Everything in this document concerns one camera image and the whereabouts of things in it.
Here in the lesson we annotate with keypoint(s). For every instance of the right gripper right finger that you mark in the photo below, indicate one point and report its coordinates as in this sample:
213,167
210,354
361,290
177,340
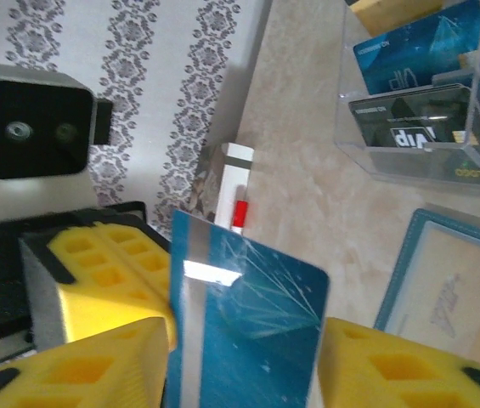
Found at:
350,361

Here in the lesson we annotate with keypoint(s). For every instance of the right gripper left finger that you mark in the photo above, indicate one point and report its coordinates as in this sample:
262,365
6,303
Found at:
137,340

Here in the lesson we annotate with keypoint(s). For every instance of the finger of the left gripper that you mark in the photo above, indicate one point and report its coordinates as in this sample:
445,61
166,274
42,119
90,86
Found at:
95,306
137,255

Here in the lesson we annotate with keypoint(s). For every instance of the blue card holder wallet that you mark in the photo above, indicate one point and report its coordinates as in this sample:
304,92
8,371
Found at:
399,278

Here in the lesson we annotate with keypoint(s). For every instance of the dark blue plastic card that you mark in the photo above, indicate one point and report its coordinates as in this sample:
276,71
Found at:
256,323

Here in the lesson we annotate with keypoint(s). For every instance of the pale printed card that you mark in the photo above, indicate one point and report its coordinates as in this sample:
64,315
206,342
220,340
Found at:
447,297

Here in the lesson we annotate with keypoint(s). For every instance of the black VIP card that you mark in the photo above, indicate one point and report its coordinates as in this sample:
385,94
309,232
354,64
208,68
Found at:
375,123

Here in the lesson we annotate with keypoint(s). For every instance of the blue VIP card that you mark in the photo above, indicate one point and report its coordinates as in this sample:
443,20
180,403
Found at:
413,55

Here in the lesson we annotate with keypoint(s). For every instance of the gold card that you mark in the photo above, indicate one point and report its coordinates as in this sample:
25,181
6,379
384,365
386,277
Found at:
392,17

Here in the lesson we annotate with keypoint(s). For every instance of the book with white spine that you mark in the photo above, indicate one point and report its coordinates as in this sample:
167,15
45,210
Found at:
237,178

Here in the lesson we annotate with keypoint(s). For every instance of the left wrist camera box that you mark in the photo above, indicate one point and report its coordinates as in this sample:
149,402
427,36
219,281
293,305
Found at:
31,127

